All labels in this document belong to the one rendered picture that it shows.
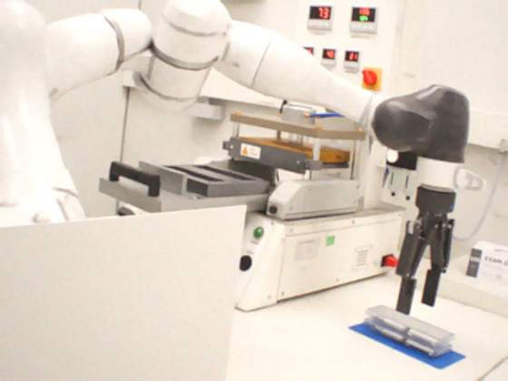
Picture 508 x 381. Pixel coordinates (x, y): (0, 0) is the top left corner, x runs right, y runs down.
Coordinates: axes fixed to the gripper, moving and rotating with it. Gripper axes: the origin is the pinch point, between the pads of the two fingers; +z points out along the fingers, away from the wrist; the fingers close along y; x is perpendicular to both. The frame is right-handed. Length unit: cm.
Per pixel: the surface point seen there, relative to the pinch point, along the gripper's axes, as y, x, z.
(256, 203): 14.1, -32.4, -10.9
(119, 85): -36, -193, -28
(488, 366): -4.3, 16.3, 9.9
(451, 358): -1.0, 9.8, 9.8
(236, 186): 19.2, -32.9, -14.4
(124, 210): 12, -89, 4
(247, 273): 16.6, -29.8, 2.6
